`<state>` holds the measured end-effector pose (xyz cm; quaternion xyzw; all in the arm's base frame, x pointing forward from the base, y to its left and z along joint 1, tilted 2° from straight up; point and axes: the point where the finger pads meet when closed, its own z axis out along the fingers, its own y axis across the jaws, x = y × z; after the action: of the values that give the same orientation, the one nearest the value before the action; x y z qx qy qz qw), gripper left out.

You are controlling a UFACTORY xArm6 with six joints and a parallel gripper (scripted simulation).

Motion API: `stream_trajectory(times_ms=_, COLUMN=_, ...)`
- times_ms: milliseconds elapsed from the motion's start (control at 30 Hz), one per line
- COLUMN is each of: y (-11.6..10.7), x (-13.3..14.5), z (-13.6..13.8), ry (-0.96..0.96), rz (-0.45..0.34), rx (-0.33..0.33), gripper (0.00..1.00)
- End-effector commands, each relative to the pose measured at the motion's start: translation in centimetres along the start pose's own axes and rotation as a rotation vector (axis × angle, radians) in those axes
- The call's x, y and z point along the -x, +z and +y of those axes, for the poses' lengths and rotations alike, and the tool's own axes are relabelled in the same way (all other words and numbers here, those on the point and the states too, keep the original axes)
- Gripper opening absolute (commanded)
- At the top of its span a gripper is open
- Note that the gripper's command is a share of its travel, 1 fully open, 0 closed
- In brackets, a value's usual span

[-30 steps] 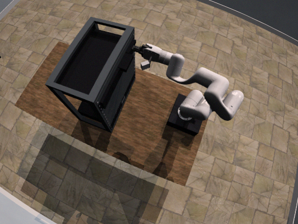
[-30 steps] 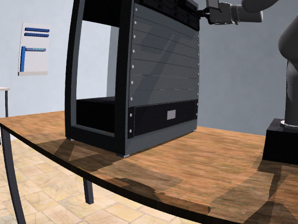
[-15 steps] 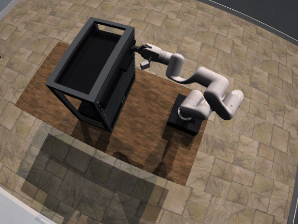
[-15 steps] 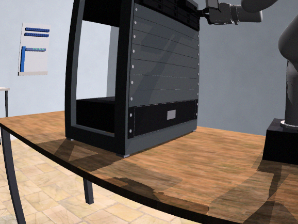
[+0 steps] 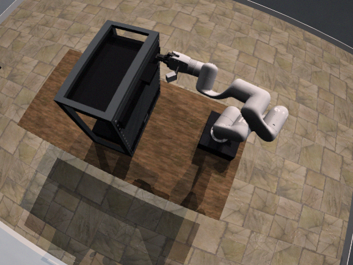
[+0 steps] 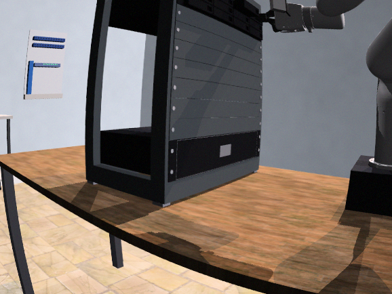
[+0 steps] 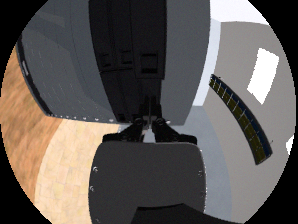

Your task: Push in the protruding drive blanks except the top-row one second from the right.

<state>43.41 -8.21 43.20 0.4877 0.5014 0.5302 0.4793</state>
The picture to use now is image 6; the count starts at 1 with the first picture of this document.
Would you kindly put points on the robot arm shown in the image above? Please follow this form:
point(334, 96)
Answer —
point(329, 14)

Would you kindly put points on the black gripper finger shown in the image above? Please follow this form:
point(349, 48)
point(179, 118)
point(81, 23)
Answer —
point(269, 20)
point(268, 14)

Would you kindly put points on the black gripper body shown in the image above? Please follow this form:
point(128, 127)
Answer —
point(293, 23)

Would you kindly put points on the black metal rack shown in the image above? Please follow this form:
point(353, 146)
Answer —
point(205, 49)

